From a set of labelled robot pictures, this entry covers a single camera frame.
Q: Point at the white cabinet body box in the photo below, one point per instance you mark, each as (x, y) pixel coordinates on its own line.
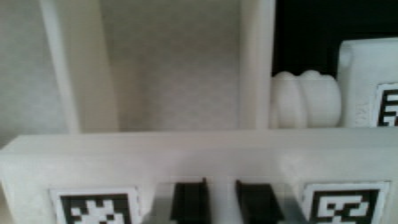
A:
(152, 66)

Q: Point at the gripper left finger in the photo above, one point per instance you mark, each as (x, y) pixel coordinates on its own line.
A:
(191, 203)

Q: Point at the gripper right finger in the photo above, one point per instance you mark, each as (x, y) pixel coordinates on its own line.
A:
(258, 203)

